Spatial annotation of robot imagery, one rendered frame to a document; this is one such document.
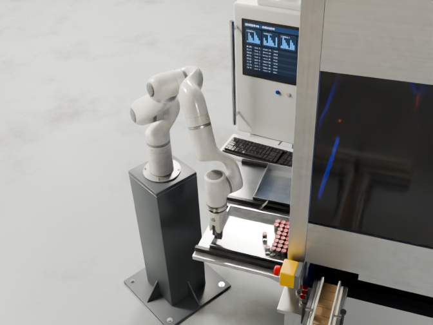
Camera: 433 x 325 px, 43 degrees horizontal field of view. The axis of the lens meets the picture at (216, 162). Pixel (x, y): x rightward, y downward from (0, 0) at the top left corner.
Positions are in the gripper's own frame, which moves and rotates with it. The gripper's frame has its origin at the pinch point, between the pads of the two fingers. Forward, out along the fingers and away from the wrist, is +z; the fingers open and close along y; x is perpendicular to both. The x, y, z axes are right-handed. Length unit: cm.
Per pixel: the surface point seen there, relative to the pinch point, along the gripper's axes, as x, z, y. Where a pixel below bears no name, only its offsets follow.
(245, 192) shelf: -0.8, 4.1, 33.8
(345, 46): -46, -95, -13
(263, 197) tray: -9.9, 4.0, 32.5
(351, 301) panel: -57, 7, -13
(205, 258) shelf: 1.8, 4.4, -10.8
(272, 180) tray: -10.6, 3.9, 45.5
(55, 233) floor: 141, 91, 55
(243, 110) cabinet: 18, -3, 92
